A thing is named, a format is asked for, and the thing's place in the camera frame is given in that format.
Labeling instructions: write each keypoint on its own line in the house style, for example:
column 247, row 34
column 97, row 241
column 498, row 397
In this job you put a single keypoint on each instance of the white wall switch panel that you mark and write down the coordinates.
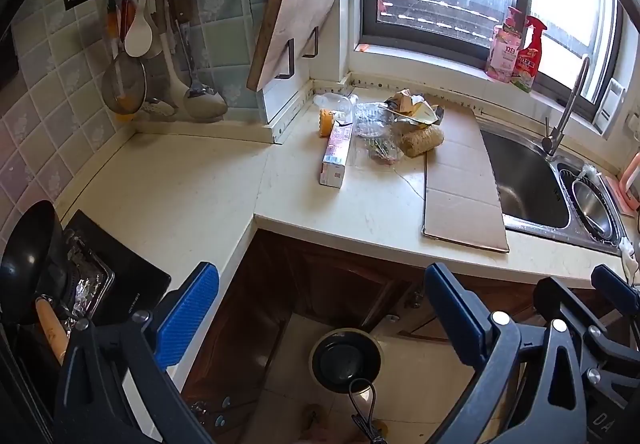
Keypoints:
column 610, row 106

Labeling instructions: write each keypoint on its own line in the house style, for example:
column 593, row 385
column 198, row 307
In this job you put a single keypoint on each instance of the red spray bottle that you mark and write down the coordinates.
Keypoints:
column 527, row 64

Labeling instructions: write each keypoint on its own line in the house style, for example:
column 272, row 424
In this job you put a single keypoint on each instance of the yellow white wrapper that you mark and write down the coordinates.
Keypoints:
column 422, row 116

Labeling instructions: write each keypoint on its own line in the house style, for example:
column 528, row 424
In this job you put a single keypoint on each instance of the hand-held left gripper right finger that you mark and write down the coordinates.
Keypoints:
column 455, row 309

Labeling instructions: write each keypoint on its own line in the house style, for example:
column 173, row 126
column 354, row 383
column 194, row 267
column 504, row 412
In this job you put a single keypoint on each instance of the wooden cutting board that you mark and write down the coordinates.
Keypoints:
column 295, row 24

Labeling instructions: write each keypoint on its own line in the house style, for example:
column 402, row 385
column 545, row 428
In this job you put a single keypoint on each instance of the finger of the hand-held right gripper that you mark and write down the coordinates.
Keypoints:
column 555, row 296
column 615, row 284

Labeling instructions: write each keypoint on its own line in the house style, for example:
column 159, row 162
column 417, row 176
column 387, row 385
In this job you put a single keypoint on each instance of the white wall socket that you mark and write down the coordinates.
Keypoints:
column 635, row 126

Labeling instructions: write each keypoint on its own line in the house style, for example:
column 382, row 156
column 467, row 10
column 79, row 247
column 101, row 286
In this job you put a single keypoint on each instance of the clear plastic tray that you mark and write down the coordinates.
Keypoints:
column 372, row 121

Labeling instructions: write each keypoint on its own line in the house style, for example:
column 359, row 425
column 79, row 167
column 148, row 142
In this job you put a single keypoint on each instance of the aluminium foil liner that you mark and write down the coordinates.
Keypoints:
column 90, row 284

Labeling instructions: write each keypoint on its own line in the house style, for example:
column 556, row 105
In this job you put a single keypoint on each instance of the small orange container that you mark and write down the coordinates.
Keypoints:
column 326, row 124

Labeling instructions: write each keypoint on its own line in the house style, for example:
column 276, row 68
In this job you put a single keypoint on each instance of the pink soap pump bottle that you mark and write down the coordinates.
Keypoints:
column 502, row 54

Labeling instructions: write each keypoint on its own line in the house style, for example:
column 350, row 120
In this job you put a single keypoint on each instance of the flat cardboard sheet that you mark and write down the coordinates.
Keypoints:
column 460, row 194

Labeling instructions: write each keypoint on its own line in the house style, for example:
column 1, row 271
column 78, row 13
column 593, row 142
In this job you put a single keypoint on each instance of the black glass cooktop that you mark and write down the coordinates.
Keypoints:
column 135, row 274

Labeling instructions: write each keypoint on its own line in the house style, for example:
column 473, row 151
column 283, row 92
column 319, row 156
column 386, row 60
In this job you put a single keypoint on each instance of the white rice paddle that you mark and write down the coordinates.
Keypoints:
column 138, row 39

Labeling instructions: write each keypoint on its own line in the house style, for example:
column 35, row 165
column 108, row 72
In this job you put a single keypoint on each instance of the long pink white carton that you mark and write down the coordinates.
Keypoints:
column 335, row 156

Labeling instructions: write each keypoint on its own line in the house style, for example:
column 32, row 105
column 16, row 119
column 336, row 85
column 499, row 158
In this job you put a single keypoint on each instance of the steel gooseneck faucet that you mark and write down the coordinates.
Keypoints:
column 552, row 141

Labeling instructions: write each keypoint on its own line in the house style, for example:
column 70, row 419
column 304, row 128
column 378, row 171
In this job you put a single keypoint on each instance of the pink tray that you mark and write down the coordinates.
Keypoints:
column 617, row 196

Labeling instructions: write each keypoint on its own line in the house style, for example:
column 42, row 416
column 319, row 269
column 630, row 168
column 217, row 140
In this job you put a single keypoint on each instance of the yellow slipper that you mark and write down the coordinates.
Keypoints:
column 381, row 424
column 315, row 413

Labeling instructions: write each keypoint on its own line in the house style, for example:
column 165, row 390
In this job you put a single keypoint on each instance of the stainless steel sink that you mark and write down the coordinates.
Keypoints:
column 525, row 184

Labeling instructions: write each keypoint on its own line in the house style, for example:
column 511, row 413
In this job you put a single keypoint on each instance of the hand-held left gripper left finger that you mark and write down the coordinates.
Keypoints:
column 192, row 309

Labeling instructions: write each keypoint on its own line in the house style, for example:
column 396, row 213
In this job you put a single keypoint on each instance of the clear plastic bottle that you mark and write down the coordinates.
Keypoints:
column 332, row 101

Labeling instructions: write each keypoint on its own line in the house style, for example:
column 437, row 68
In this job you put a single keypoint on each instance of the stainless steel bowl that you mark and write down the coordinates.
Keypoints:
column 590, row 209

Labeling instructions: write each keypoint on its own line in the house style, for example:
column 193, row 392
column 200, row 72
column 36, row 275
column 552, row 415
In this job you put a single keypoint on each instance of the white crumpled plastic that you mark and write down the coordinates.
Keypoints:
column 629, row 259
column 589, row 171

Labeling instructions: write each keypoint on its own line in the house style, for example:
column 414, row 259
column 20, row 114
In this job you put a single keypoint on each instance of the pink plastic holder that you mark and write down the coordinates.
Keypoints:
column 632, row 174

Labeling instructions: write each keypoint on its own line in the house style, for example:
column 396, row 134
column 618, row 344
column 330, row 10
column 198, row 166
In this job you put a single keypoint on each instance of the round black trash bin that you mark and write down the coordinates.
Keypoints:
column 345, row 361

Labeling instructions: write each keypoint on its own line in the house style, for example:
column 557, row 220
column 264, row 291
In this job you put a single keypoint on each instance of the plastic bag of vegetable scraps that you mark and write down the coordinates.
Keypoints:
column 382, row 151

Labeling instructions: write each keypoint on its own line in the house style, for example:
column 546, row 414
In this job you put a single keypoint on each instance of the brown paper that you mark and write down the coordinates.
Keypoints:
column 402, row 101

